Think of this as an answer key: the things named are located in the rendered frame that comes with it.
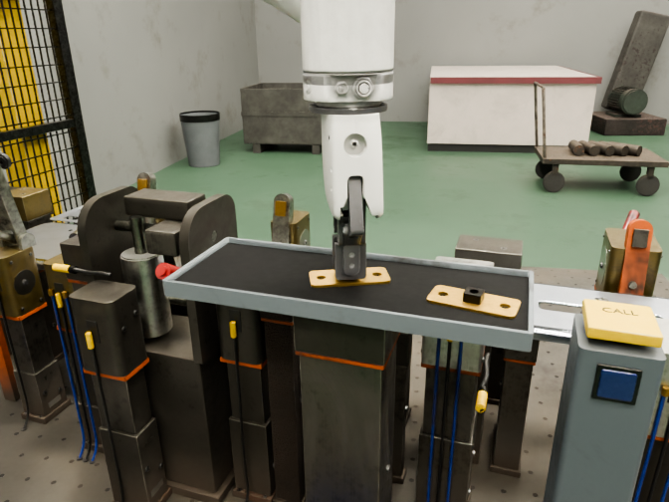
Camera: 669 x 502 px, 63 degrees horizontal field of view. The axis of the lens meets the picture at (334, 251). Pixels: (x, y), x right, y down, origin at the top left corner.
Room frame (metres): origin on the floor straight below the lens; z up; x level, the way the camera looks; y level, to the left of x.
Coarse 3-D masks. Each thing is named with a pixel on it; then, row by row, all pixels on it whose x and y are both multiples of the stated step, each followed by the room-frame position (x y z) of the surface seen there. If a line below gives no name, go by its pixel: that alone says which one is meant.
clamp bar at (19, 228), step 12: (0, 156) 0.94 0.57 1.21; (0, 168) 0.92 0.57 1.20; (0, 180) 0.91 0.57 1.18; (0, 192) 0.91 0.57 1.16; (0, 204) 0.91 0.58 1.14; (12, 204) 0.92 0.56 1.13; (0, 216) 0.92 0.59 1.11; (12, 216) 0.92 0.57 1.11; (0, 228) 0.93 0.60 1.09; (12, 228) 0.92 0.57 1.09; (24, 228) 0.94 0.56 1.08
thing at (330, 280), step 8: (312, 272) 0.54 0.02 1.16; (320, 272) 0.54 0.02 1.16; (328, 272) 0.54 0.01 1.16; (368, 272) 0.54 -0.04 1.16; (376, 272) 0.54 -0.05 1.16; (384, 272) 0.54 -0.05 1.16; (312, 280) 0.52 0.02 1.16; (320, 280) 0.52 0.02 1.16; (328, 280) 0.52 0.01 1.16; (336, 280) 0.52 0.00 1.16; (344, 280) 0.52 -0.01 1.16; (352, 280) 0.52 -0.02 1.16; (360, 280) 0.52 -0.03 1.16; (368, 280) 0.52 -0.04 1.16; (376, 280) 0.52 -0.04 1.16; (384, 280) 0.52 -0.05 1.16
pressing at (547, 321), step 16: (48, 224) 1.21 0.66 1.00; (64, 224) 1.21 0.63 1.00; (48, 240) 1.10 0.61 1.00; (64, 240) 1.10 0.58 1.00; (48, 256) 1.01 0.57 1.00; (544, 288) 0.83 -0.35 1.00; (560, 288) 0.83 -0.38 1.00; (576, 288) 0.84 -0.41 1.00; (560, 304) 0.78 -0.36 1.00; (576, 304) 0.77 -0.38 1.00; (640, 304) 0.77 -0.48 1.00; (656, 304) 0.77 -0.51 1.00; (544, 320) 0.72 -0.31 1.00; (560, 320) 0.72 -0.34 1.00; (544, 336) 0.68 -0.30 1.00; (560, 336) 0.68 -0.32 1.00
